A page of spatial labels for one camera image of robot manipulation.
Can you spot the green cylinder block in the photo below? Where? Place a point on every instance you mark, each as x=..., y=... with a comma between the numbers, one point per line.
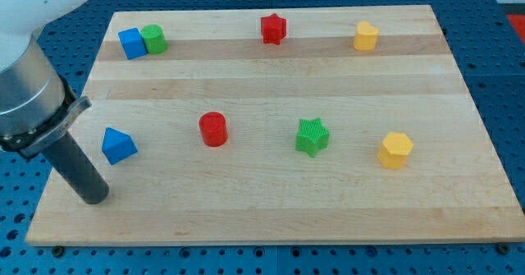
x=153, y=38

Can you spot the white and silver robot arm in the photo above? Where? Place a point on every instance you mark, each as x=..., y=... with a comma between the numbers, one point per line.
x=37, y=105

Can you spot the red star block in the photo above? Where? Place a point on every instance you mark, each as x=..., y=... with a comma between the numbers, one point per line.
x=273, y=29

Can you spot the red cylinder block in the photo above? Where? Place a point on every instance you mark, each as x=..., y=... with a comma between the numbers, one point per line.
x=213, y=129

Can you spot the blue cube block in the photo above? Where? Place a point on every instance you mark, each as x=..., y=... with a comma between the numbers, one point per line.
x=132, y=43

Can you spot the green star block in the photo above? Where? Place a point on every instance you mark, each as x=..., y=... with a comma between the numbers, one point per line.
x=311, y=137

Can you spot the wooden board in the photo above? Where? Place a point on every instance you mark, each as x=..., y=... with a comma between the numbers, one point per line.
x=256, y=189

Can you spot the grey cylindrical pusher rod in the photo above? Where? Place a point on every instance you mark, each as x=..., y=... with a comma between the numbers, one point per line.
x=70, y=161

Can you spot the blue triangle block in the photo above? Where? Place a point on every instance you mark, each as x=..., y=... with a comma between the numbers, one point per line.
x=117, y=146

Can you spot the silver end effector flange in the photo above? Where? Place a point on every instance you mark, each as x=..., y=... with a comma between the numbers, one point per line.
x=31, y=143

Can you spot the yellow hexagon block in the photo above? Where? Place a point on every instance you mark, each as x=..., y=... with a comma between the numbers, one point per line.
x=394, y=150

